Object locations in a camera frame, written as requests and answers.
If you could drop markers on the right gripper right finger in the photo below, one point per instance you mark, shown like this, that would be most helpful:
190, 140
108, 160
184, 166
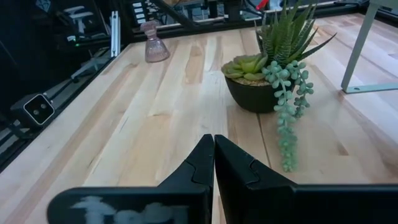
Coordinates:
239, 174

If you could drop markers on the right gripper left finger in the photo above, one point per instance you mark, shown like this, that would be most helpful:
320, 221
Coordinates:
202, 168

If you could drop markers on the succulent plants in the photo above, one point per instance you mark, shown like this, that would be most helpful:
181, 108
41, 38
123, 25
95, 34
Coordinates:
252, 96

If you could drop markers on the pink ribbed glass candle holder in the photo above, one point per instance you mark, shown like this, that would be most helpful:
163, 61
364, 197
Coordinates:
155, 51

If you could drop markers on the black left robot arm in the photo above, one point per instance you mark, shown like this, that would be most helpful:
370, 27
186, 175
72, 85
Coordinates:
231, 9

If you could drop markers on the silver aluminium extrusion bar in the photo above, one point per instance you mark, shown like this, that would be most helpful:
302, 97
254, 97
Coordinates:
115, 34

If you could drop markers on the black drawer unit white labels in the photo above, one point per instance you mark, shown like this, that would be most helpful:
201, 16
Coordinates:
139, 12

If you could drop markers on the pale green perforated metal shelf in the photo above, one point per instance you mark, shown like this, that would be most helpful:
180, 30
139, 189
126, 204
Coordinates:
357, 49

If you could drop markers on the grey office chair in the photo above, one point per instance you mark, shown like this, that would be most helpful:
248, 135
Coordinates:
81, 18

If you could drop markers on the black table-level camera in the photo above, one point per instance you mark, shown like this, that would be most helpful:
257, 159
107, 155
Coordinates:
35, 110

